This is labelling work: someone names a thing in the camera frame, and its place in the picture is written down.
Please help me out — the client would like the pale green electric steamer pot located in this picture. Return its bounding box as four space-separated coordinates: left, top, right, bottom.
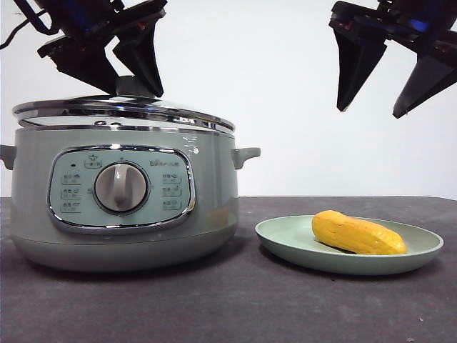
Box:
0 123 261 274

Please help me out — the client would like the black cable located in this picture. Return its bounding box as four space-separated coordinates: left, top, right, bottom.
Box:
0 6 47 50

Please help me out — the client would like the pale green round plate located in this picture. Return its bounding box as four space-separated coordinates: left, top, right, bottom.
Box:
254 215 445 276

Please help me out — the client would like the yellow corn cob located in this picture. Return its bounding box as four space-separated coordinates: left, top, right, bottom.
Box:
311 209 408 256

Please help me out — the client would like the glass lid with green knob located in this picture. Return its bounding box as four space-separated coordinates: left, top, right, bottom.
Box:
12 75 236 135

